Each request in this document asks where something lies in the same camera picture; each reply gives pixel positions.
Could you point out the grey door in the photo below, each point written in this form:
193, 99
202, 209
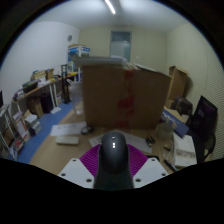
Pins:
120, 46

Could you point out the cluttered long wall desk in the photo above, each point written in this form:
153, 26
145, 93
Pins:
36, 86

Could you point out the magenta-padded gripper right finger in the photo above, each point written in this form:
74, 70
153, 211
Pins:
146, 170

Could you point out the ceiling tube light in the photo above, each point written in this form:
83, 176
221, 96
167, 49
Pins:
110, 6

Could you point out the clear plastic container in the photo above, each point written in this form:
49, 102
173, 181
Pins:
164, 130

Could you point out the large cardboard box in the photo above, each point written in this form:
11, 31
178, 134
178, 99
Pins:
110, 96

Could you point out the black computer mouse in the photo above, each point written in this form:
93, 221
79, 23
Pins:
114, 160

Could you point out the white book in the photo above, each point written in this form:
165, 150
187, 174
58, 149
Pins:
185, 150

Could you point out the white shelf unit with books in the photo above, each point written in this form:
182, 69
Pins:
11, 133

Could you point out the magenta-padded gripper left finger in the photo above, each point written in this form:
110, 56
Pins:
80, 170

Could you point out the black metal stand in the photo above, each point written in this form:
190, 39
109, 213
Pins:
65, 83

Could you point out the open tall cardboard box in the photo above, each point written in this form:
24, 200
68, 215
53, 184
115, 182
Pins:
178, 83

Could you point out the stack of books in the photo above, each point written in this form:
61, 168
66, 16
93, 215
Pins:
32, 124

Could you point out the black bag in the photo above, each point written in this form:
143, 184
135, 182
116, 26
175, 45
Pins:
182, 106

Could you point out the black marker pen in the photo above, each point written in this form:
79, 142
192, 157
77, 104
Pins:
170, 165

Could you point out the blue and white cabinet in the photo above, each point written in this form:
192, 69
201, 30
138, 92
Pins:
78, 51

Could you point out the clear plastic jar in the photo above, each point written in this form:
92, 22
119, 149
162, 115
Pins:
76, 100

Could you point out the blue flat box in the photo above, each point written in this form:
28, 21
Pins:
175, 122

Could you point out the round wall clock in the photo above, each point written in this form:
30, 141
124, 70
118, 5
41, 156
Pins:
70, 38

